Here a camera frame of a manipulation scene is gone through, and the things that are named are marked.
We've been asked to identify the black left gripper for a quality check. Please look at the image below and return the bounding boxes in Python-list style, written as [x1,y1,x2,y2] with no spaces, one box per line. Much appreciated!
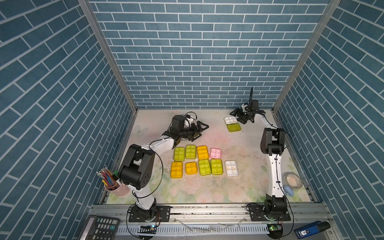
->
[177,121,208,142]

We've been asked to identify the green pillbox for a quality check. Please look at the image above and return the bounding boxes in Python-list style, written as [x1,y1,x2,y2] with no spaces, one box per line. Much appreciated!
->
[198,159,212,176]
[224,116,242,133]
[185,145,197,160]
[211,159,223,176]

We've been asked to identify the green pillbox sideways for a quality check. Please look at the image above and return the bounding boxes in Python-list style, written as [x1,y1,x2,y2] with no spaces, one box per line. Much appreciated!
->
[174,147,186,162]

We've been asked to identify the pink pillbox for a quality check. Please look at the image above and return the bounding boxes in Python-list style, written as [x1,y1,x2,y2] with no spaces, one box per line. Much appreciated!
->
[210,148,222,159]

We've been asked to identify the small orange pillbox front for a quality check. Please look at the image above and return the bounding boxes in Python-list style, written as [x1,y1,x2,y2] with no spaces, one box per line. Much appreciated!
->
[186,162,198,175]

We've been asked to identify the clear pillbox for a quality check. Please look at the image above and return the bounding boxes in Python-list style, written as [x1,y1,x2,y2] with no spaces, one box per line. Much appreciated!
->
[225,160,239,178]

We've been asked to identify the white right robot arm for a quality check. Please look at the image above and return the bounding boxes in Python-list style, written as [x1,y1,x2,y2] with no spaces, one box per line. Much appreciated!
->
[230,107,291,222]

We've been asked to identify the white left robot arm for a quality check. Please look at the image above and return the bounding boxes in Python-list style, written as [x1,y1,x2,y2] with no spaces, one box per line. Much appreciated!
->
[118,115,209,222]

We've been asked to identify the tape roll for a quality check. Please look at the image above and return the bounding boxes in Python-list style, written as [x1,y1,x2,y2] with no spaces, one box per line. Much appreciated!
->
[283,172,303,190]

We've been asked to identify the pink pencil cup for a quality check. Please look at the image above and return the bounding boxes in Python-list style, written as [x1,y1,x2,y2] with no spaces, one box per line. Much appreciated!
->
[96,167,131,198]

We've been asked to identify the blue handheld device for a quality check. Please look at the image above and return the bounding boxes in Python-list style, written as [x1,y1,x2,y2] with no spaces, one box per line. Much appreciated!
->
[295,221,331,240]

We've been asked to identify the black calculator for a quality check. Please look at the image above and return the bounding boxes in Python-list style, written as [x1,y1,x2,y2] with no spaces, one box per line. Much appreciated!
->
[78,215,120,240]

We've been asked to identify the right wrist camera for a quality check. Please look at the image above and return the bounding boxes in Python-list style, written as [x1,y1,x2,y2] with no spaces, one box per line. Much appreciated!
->
[240,87,260,114]

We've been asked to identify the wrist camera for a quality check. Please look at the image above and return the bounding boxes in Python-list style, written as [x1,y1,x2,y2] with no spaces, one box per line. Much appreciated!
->
[240,87,260,114]
[170,114,196,130]

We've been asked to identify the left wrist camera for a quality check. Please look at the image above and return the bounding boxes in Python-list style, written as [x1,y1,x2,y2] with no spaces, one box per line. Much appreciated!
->
[170,114,196,130]

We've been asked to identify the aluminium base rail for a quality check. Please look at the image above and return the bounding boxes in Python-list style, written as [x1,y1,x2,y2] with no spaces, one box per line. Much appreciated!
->
[90,203,342,240]

